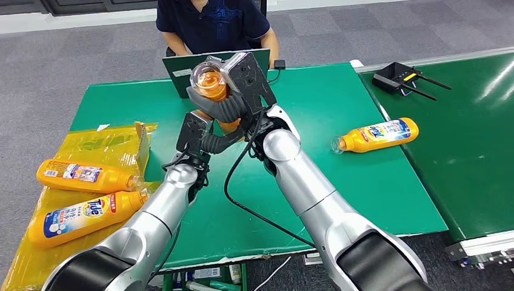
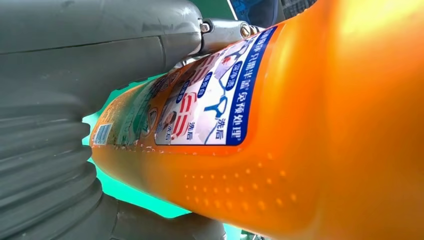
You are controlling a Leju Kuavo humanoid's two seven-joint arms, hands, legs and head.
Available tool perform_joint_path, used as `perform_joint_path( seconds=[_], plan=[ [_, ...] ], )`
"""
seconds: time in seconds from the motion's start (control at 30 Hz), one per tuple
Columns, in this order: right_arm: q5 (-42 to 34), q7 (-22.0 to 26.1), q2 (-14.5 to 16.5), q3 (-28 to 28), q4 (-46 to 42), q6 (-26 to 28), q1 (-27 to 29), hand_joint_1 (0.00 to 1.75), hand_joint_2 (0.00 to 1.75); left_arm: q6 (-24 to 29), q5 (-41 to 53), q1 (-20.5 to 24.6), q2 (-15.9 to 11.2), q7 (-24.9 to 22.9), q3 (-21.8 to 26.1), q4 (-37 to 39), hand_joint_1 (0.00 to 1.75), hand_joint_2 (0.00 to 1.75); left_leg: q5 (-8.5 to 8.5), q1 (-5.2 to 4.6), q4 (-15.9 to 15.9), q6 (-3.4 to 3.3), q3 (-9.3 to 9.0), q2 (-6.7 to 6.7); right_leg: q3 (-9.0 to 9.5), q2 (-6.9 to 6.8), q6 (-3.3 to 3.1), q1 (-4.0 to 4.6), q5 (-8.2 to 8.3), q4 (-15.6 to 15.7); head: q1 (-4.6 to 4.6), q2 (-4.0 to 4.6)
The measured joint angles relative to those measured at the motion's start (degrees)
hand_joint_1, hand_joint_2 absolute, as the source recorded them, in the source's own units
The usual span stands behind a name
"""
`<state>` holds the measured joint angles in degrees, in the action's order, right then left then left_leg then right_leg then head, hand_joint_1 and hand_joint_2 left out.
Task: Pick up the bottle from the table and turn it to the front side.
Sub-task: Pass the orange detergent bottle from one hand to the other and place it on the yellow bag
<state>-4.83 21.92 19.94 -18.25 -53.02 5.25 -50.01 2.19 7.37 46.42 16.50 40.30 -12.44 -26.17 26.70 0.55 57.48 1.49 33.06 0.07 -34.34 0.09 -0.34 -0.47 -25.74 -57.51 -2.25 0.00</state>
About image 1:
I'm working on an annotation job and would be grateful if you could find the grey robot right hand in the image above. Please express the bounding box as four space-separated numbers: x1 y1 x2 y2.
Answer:
186 85 252 124

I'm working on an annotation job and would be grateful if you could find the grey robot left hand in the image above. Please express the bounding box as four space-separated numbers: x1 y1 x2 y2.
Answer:
199 127 247 156

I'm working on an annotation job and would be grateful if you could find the orange detergent bottle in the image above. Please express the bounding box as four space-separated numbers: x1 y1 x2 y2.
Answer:
190 61 244 136
332 117 420 155
27 189 150 250
36 159 144 195

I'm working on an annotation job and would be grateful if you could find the green plastic bottle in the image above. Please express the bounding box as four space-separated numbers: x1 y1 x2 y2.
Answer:
209 280 242 291

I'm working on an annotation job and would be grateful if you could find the dark green laptop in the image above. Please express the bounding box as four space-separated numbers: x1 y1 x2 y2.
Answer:
162 48 272 99

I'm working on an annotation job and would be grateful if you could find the person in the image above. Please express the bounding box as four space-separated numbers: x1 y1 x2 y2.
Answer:
155 0 280 70

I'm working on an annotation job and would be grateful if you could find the yellow plastic sheet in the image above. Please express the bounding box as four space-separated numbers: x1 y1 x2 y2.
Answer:
2 122 161 291

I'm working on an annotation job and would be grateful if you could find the black router with antennas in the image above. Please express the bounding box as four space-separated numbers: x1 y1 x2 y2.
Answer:
371 61 452 102

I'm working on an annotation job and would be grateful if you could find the green conveyor belt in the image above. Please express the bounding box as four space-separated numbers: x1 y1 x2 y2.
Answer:
355 46 514 269

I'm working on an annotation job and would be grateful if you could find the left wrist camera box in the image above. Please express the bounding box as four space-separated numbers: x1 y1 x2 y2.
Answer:
176 111 214 160

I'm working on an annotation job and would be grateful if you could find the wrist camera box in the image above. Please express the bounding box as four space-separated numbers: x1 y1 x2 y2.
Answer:
219 52 278 118
176 111 214 160

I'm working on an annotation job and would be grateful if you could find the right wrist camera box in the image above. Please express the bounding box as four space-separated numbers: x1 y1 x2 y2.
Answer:
219 52 278 118

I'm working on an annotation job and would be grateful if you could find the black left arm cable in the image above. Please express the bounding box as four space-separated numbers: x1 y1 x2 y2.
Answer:
147 149 190 286

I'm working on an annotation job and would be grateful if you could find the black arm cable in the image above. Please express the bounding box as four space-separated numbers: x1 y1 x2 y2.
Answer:
223 110 318 250
147 149 190 286

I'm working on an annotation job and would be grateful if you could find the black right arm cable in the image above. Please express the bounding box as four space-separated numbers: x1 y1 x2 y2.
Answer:
223 110 318 250

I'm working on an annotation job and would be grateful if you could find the white floor cable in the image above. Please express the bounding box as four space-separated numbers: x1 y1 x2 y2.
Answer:
253 255 293 291

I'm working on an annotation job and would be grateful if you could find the green metal table frame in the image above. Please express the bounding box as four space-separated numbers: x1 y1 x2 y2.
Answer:
162 263 248 291

